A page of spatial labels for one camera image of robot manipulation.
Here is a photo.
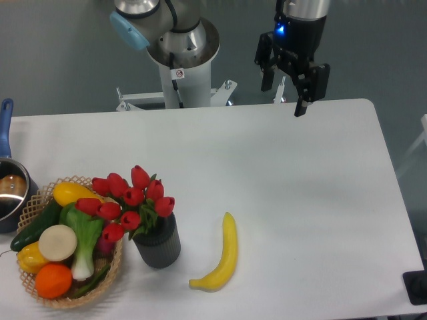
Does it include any purple red radish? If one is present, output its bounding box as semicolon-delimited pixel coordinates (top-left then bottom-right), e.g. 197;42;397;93
95;237;115;256

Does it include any dark green cucumber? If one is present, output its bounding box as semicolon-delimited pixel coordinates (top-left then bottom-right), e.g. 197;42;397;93
10;199;62;252

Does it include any green bok choy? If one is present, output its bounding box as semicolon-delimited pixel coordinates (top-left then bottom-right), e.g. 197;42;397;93
59;203;103;281

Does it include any yellow banana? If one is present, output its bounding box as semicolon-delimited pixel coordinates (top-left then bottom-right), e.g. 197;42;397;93
188;212;239;292

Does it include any white frame at right edge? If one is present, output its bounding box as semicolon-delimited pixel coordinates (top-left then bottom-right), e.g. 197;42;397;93
398;114;426;170

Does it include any green bean pod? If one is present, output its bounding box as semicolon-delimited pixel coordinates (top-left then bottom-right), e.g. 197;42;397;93
71;265;110;299

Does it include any white round radish slice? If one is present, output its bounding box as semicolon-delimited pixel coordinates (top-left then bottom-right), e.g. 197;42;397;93
38;225;77;262

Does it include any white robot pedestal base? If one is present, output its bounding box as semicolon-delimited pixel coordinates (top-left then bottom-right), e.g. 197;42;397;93
115;16;288;113

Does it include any black device at table edge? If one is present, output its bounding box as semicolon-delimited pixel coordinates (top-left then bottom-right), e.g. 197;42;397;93
402;271;426;305

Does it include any yellow squash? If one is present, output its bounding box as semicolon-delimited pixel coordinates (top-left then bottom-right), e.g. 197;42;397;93
53;182;105;207

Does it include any dark grey ribbed vase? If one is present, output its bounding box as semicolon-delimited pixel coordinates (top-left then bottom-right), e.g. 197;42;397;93
133;213;181;269

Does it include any yellow bell pepper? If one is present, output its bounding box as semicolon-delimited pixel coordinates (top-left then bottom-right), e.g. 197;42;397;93
17;241;50;274

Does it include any orange fruit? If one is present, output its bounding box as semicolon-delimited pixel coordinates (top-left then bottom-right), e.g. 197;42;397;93
35;263;73;299

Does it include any woven wicker basket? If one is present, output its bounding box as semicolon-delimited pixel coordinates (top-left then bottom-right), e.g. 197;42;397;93
17;175;123;309

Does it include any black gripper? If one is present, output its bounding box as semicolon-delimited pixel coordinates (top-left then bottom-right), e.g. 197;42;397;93
254;13;331;117

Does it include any blue handled saucepan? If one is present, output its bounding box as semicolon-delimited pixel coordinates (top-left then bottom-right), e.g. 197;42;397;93
1;98;38;233

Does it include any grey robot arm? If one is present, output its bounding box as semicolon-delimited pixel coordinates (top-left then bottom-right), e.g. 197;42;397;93
109;1;330;117

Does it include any red tulip bouquet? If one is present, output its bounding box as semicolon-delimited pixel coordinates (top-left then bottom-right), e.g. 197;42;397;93
75;165;175;243

